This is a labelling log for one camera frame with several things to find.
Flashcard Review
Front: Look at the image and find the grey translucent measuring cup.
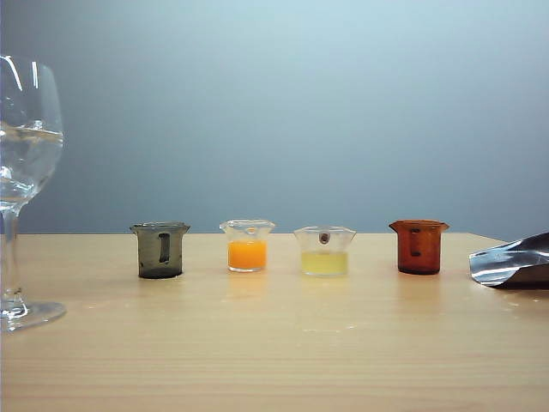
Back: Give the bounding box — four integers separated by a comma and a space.
130, 221, 191, 280

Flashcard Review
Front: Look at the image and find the clear wine glass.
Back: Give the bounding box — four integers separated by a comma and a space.
0, 54, 68, 334

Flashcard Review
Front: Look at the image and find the clear cup with orange juice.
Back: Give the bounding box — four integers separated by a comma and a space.
219, 219, 275, 274

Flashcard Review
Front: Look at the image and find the clear cup with pale-yellow liquid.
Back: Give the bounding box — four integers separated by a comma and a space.
293, 225, 358, 277

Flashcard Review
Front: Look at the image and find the amber translucent measuring cup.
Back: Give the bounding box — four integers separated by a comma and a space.
388, 219, 449, 275

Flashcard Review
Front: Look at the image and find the shiny silver metal scoop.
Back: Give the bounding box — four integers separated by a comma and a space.
468, 231, 549, 289

